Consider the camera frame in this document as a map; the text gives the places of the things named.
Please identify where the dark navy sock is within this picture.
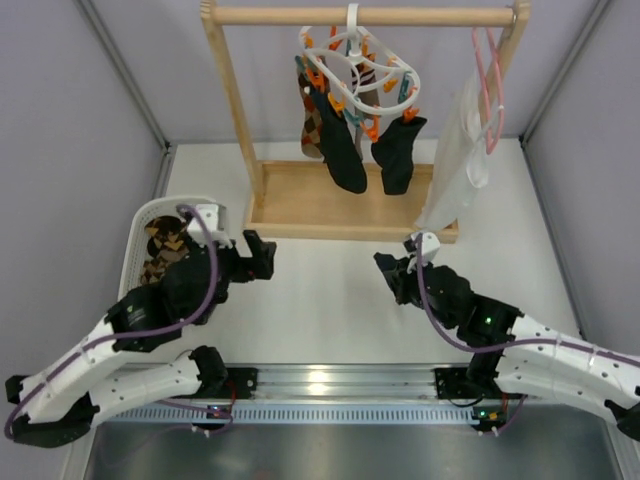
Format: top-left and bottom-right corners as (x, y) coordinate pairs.
(310, 90), (368, 194)

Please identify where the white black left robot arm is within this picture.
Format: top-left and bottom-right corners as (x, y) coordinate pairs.
(4, 230), (277, 448)

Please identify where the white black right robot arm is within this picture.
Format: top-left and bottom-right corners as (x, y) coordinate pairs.
(374, 253), (639, 440)

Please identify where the pink clothes hanger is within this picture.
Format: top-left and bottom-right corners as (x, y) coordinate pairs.
(471, 27), (505, 155)

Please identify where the white round clip hanger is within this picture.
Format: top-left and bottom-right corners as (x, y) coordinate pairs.
(298, 3), (421, 122)

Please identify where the wooden clothes rack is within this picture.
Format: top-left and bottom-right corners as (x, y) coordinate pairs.
(200, 1), (530, 241)

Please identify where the tan black argyle sock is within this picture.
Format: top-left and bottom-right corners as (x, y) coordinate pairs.
(144, 215), (186, 254)

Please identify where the yellow black argyle sock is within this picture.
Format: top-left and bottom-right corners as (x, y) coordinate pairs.
(140, 253), (172, 285)

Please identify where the white perforated plastic basket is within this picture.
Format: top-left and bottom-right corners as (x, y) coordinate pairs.
(118, 195), (217, 299)

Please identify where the brown argyle hanging sock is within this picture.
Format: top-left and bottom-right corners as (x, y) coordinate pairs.
(296, 67), (323, 159)

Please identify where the white hanging cloth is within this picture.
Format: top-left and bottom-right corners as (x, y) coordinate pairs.
(415, 74), (489, 232)

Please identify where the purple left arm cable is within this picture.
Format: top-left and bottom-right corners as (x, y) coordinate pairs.
(3, 203), (236, 441)

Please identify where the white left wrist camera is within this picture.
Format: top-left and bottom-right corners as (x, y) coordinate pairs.
(187, 202), (232, 248)

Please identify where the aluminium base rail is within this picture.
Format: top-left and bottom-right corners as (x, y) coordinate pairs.
(79, 363), (626, 426)

